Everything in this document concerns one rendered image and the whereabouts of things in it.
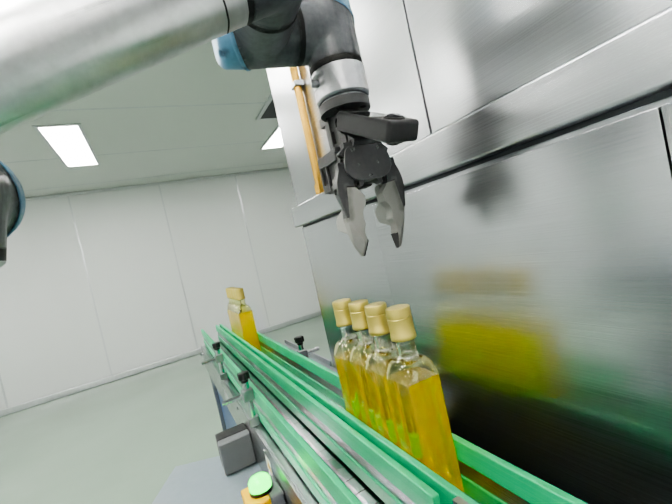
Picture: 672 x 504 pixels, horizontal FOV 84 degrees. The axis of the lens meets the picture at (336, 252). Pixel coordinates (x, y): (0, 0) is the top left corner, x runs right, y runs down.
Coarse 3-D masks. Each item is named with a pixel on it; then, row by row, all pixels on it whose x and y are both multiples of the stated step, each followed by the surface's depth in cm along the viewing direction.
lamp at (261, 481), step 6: (258, 474) 73; (264, 474) 73; (252, 480) 72; (258, 480) 71; (264, 480) 71; (270, 480) 72; (252, 486) 71; (258, 486) 70; (264, 486) 71; (270, 486) 72; (252, 492) 71; (258, 492) 70; (264, 492) 71
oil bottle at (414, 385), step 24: (408, 360) 50; (408, 384) 48; (432, 384) 49; (408, 408) 48; (432, 408) 49; (408, 432) 50; (432, 432) 49; (432, 456) 48; (456, 456) 50; (456, 480) 50
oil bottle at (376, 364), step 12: (372, 360) 55; (384, 360) 54; (372, 372) 55; (384, 372) 53; (372, 384) 56; (384, 384) 53; (372, 396) 57; (384, 396) 54; (384, 408) 54; (384, 420) 55; (384, 432) 56; (396, 432) 53; (396, 444) 54
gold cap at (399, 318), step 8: (400, 304) 52; (408, 304) 51; (392, 312) 50; (400, 312) 49; (408, 312) 50; (392, 320) 50; (400, 320) 49; (408, 320) 50; (392, 328) 50; (400, 328) 49; (408, 328) 49; (392, 336) 50; (400, 336) 49; (408, 336) 49
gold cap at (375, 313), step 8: (368, 304) 57; (376, 304) 56; (384, 304) 55; (368, 312) 55; (376, 312) 55; (384, 312) 55; (368, 320) 55; (376, 320) 55; (384, 320) 55; (376, 328) 55; (384, 328) 55
